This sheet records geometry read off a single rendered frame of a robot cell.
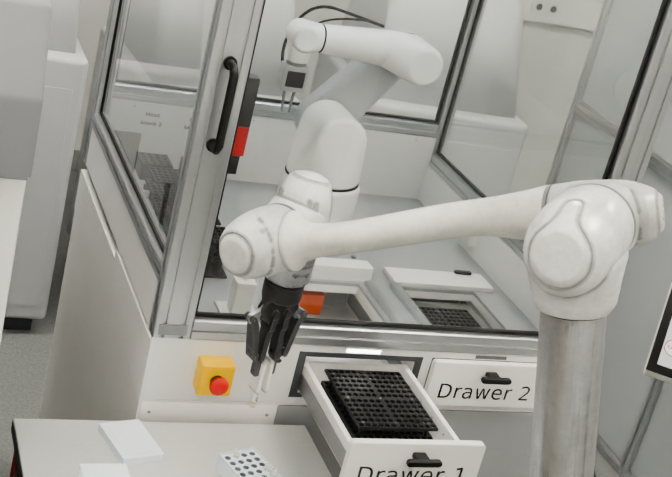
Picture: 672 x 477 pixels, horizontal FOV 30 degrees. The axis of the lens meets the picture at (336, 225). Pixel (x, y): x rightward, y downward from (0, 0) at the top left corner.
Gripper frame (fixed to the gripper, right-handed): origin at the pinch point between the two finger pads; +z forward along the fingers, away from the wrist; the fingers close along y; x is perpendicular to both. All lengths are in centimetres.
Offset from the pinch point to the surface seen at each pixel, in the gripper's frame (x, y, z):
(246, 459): 0.4, 1.8, 20.1
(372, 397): -0.3, 30.0, 9.4
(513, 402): -2, 73, 16
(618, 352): 75, 218, 64
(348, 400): 0.3, 24.2, 9.6
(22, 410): 139, 25, 100
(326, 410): 0.1, 18.8, 11.1
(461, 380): 3, 58, 11
